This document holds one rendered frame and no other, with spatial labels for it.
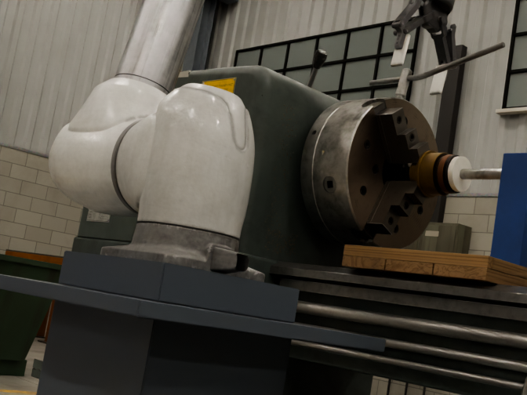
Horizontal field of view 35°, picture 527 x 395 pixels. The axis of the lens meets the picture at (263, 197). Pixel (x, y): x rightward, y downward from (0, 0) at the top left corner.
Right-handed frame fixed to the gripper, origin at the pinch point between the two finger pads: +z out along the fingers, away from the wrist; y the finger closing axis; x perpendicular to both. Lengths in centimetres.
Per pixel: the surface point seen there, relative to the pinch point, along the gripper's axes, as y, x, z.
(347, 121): -14.7, 1.3, 17.2
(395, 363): -8, -20, 62
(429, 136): 7.7, -0.5, 10.8
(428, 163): -3.2, -11.5, 22.0
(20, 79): 294, 1008, -268
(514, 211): -0.5, -31.0, 30.8
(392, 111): -9.5, -4.9, 13.3
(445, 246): 601, 463, -150
